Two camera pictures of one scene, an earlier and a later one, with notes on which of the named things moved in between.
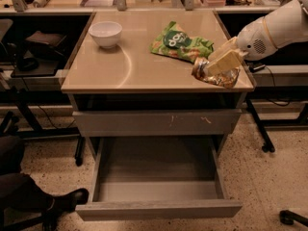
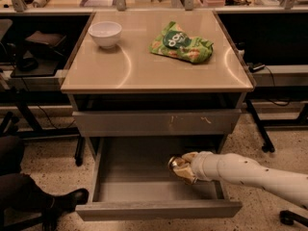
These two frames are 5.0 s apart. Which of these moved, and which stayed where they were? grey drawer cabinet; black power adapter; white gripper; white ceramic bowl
Moved: white gripper
Stayed: grey drawer cabinet; white ceramic bowl; black power adapter
